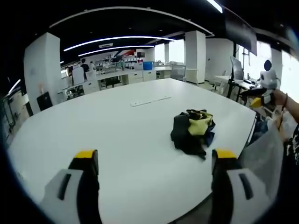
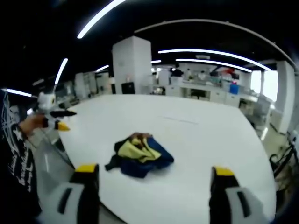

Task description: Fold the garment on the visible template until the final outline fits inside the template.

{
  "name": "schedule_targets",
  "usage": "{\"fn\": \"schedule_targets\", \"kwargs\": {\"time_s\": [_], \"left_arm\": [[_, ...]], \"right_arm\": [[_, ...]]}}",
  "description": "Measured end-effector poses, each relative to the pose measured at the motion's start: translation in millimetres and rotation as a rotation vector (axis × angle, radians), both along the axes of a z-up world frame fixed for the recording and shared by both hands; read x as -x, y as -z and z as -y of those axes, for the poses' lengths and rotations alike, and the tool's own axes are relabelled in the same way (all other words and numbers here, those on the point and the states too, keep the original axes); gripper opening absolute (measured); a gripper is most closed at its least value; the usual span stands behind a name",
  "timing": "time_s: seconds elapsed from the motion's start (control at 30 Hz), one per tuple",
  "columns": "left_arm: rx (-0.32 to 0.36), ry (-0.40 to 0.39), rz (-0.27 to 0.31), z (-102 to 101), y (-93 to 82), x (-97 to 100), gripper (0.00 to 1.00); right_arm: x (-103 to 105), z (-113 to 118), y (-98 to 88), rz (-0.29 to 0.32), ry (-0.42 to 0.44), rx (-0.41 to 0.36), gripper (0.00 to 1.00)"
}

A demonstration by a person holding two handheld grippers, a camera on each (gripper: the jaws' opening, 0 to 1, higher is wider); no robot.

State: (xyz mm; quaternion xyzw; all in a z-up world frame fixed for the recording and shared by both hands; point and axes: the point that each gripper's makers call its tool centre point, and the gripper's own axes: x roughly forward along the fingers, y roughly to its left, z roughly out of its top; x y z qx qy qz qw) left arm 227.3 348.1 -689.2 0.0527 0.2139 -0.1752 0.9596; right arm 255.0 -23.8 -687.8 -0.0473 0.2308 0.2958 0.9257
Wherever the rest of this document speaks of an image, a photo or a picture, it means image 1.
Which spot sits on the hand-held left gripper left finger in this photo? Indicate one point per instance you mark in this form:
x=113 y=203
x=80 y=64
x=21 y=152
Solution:
x=86 y=186

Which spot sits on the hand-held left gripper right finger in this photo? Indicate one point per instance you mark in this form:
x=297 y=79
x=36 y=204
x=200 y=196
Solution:
x=224 y=186

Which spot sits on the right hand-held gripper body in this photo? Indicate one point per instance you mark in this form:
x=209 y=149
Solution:
x=268 y=79

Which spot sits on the black and yellow garment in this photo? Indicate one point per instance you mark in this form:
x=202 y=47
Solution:
x=189 y=135

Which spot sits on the person's right hand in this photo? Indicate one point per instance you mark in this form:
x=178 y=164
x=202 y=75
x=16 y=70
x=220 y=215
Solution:
x=280 y=98

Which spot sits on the white side desk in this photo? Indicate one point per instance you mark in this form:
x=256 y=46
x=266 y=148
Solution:
x=230 y=80

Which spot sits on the computer monitor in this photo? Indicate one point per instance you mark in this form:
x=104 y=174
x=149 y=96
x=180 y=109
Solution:
x=237 y=68

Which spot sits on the clear plastic bag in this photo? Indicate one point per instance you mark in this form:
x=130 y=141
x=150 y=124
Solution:
x=261 y=163

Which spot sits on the dark hanging screen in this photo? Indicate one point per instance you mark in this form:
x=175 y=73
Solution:
x=240 y=32

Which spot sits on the person's black printed shirt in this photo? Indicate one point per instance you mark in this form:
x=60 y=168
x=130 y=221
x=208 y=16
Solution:
x=293 y=149

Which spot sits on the grey mesh office chair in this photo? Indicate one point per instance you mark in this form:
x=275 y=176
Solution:
x=178 y=72

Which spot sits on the blue storage bin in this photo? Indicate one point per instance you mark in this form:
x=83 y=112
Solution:
x=147 y=65

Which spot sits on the white counter with drawers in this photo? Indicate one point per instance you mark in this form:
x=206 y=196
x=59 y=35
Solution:
x=116 y=78

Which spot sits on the long ceiling light strip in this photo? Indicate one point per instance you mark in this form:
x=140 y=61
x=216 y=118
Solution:
x=116 y=41
x=102 y=51

